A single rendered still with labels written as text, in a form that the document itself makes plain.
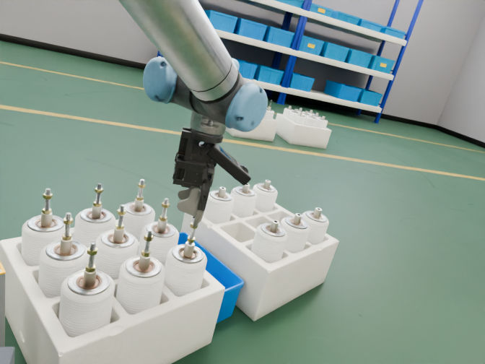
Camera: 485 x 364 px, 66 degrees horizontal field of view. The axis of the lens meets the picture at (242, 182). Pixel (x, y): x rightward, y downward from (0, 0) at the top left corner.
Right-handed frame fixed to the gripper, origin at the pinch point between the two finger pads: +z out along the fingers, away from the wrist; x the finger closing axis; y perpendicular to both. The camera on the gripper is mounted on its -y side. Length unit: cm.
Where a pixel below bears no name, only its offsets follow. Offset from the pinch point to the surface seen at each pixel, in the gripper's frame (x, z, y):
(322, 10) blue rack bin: -478, -102, -164
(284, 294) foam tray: -15.3, 30.0, -33.3
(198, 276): 3.8, 13.2, -2.4
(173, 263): 3.5, 10.7, 3.8
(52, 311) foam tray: 14.9, 17.1, 25.6
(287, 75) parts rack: -470, -7, -138
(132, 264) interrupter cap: 7.1, 9.8, 12.5
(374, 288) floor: -32, 35, -75
